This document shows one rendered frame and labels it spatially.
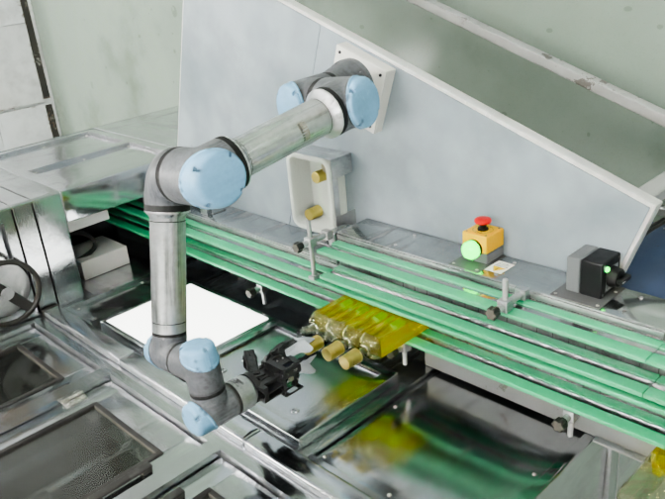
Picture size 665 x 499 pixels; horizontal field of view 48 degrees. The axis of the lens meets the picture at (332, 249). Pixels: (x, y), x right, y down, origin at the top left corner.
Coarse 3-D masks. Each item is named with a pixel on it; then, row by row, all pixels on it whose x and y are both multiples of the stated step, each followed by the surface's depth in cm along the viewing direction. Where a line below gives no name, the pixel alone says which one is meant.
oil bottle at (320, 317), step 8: (344, 296) 193; (328, 304) 189; (336, 304) 189; (344, 304) 189; (352, 304) 189; (320, 312) 186; (328, 312) 186; (336, 312) 186; (312, 320) 185; (320, 320) 183; (320, 328) 183
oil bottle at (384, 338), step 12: (384, 324) 178; (396, 324) 177; (408, 324) 178; (420, 324) 182; (372, 336) 173; (384, 336) 173; (396, 336) 176; (408, 336) 179; (372, 348) 171; (384, 348) 174; (396, 348) 177
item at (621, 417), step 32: (128, 224) 274; (224, 256) 239; (288, 288) 213; (320, 288) 212; (448, 352) 174; (480, 352) 173; (512, 384) 161; (544, 384) 160; (608, 416) 148; (640, 416) 147
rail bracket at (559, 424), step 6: (564, 414) 153; (570, 414) 152; (576, 414) 152; (558, 420) 150; (564, 420) 150; (570, 420) 152; (576, 420) 153; (552, 426) 151; (558, 426) 150; (564, 426) 149; (570, 426) 154; (570, 432) 154
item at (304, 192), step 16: (288, 160) 210; (304, 160) 214; (320, 160) 200; (288, 176) 212; (304, 176) 215; (304, 192) 217; (320, 192) 216; (304, 208) 218; (304, 224) 215; (320, 224) 214
